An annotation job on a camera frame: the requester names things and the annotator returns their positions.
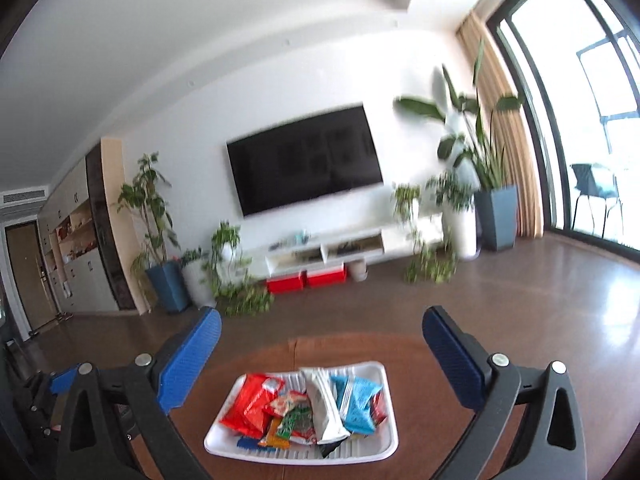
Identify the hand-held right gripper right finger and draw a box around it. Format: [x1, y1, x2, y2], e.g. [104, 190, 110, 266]
[421, 305, 587, 480]

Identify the trailing plant in white pot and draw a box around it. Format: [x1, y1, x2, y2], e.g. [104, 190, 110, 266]
[207, 221, 276, 317]
[391, 183, 458, 285]

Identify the large-leaf plant in grey planter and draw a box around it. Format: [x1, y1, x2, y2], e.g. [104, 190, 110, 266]
[395, 35, 526, 252]

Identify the wooden entrance door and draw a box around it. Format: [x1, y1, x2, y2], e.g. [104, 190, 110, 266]
[5, 220, 58, 333]

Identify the dark blue snack packet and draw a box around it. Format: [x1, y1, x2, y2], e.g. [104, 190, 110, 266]
[236, 435, 271, 453]

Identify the green snack packet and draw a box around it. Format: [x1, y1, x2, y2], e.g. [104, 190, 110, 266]
[275, 405, 318, 445]

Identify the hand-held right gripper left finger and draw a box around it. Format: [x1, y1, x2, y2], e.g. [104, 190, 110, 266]
[55, 305, 223, 480]

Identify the wall cabinet unit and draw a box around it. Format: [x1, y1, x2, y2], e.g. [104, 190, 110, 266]
[37, 137, 151, 313]

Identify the white TV cabinet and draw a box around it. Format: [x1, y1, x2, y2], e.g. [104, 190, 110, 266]
[240, 225, 446, 281]

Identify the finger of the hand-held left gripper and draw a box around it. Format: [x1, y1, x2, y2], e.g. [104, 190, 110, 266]
[31, 366, 83, 412]

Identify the light blue snack packet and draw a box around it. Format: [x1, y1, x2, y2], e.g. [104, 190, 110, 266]
[330, 375, 383, 436]

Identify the bushy plant in white pot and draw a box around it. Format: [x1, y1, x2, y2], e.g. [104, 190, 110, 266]
[425, 170, 480, 261]

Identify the ceiling air vent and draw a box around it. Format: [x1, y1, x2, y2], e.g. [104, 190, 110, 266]
[0, 186, 51, 207]

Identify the beige curtain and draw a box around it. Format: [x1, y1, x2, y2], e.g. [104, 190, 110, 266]
[456, 10, 545, 241]

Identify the wall television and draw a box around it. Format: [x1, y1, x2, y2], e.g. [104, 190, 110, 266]
[226, 104, 385, 218]

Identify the tall plant in blue pot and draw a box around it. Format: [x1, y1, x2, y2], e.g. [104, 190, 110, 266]
[116, 152, 190, 315]

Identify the orange snack packet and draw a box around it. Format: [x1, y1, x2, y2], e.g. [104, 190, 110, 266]
[257, 417, 292, 449]

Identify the white plastic tray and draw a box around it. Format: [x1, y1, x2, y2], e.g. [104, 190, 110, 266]
[203, 360, 400, 462]

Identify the plant in white ribbed pot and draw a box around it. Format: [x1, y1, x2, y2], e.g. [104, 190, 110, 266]
[179, 247, 216, 309]

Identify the black framed glass door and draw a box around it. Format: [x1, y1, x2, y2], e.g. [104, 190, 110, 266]
[486, 0, 640, 261]

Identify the black balcony chair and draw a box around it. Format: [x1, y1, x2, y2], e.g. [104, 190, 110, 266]
[570, 161, 626, 238]

